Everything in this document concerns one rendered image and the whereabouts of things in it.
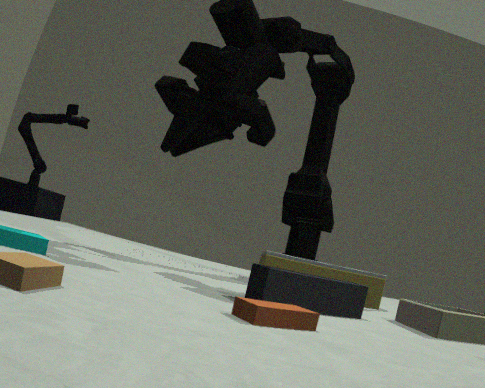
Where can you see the teal rectangular block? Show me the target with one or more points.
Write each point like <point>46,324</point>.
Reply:
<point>23,240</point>

